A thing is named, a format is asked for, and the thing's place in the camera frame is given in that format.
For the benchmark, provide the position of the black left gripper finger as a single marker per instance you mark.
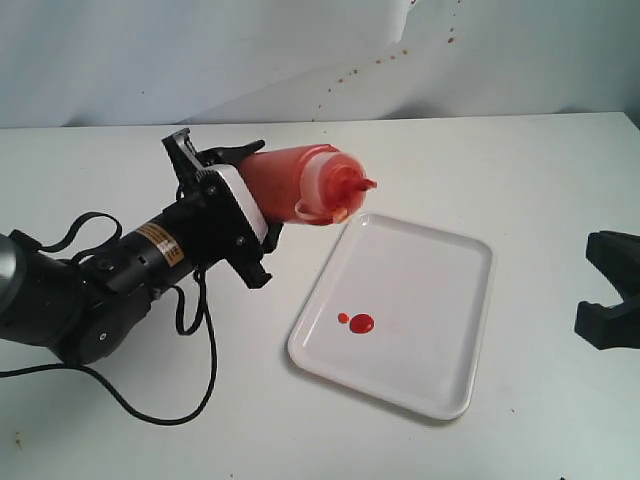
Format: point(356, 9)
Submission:
point(230, 155)
point(271, 239)

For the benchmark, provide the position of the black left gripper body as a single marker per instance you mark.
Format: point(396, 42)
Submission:
point(216, 226)

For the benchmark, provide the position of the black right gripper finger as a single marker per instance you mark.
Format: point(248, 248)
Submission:
point(616, 256)
point(609, 327)

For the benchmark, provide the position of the red sauce squeeze bottle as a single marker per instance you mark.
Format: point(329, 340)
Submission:
point(314, 184)

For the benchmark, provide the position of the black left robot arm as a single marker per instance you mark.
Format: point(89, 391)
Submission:
point(83, 307)

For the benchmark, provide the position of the red sauce blob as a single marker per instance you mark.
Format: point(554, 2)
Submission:
point(360, 324)

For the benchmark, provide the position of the white rectangular plastic tray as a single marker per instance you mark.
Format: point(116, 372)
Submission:
point(428, 291)

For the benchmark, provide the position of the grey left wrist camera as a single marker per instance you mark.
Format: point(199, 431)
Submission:
point(244, 199)

